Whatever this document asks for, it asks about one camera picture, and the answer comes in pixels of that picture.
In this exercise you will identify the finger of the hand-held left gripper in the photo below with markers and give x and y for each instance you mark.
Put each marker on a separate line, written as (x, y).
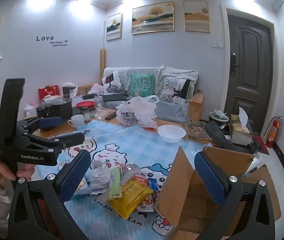
(69, 140)
(50, 122)

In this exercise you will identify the black laptop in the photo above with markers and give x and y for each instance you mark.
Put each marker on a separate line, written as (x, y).
(114, 97)

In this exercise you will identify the glass ashtray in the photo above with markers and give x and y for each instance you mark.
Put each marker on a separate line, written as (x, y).
(195, 130)

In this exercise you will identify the brown cardboard box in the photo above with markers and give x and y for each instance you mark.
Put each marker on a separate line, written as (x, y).
(182, 187)

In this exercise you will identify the white mug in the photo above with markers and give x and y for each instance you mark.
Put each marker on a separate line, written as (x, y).
(78, 121)

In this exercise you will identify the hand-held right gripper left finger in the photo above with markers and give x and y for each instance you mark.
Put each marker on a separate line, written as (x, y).
(74, 177)

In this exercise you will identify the red fire extinguisher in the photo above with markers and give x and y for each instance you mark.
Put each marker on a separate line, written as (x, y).
(273, 132)

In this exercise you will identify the teal tree print pillow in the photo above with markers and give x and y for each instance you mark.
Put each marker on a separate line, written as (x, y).
(142, 85)

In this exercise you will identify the medium framed tree painting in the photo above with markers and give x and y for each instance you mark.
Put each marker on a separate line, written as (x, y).
(196, 16)

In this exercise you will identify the red gift bag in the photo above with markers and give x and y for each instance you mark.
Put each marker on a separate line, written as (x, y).
(47, 93)

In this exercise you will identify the black remote control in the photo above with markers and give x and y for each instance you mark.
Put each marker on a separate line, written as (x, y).
(110, 115)

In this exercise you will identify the dark brown door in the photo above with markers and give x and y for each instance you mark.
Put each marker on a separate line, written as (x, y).
(252, 75)

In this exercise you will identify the grey sofa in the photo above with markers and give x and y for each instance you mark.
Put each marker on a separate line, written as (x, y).
(172, 110)

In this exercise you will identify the rolled beige mat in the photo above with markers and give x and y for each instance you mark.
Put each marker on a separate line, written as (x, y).
(102, 65)

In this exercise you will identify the pile of snack packets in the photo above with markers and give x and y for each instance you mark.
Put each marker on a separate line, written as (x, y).
(129, 200)

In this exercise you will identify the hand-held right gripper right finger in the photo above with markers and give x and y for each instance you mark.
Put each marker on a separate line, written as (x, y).
(210, 180)

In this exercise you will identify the brown tissue box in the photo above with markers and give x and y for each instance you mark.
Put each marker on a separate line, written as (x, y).
(239, 130)

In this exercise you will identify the glass jar dark lid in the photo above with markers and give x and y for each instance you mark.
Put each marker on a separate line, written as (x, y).
(86, 115)

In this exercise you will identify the white plastic bowl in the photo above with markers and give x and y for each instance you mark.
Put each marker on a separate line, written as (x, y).
(171, 133)

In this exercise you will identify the red round lid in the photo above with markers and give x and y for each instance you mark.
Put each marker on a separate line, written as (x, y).
(85, 104)

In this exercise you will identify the silver fish snack packet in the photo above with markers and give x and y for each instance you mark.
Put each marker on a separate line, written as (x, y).
(145, 206)

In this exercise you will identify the black bag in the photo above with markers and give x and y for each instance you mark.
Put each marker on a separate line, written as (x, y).
(219, 136)

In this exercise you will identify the wine glass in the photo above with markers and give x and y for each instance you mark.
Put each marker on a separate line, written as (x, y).
(98, 102)

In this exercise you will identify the large framed tree painting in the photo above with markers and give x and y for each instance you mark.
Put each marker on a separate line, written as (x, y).
(152, 18)

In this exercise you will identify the white pillow black tree print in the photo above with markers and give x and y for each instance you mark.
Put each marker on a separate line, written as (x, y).
(174, 88)

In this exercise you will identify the small framed landscape painting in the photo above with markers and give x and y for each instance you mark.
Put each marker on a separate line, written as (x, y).
(114, 27)

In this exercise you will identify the black lettering wall sticker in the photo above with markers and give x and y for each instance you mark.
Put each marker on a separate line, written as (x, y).
(45, 38)

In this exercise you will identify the brown blue chocolate bar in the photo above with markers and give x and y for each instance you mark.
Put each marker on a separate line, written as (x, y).
(153, 183)

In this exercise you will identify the white printed plastic bag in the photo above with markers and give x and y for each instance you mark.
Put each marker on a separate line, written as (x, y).
(135, 112)

